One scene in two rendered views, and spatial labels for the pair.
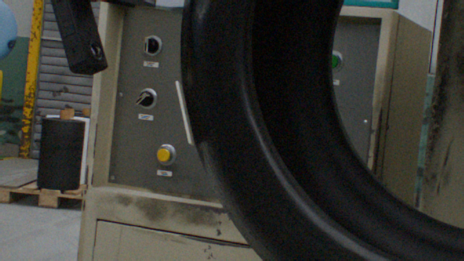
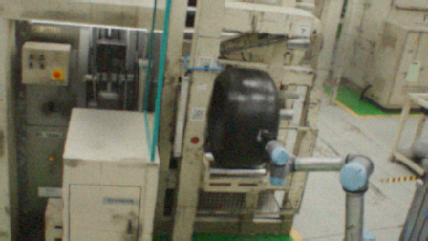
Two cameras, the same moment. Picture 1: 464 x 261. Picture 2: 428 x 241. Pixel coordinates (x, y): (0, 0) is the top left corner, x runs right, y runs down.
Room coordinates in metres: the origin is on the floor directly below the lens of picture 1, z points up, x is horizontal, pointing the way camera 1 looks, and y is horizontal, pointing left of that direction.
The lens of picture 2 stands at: (2.60, 1.93, 2.26)
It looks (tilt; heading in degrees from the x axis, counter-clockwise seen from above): 22 degrees down; 235
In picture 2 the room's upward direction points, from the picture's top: 8 degrees clockwise
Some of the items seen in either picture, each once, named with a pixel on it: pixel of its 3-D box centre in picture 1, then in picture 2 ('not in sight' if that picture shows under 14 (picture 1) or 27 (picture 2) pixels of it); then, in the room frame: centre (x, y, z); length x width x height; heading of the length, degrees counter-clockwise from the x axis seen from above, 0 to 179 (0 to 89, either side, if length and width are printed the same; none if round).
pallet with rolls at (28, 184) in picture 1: (70, 154); not in sight; (7.55, 1.33, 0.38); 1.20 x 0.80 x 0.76; 177
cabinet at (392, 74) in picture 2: not in sight; (407, 67); (-3.73, -2.43, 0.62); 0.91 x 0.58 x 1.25; 169
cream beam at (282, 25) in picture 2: not in sight; (261, 19); (0.68, -0.48, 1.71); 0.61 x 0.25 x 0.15; 159
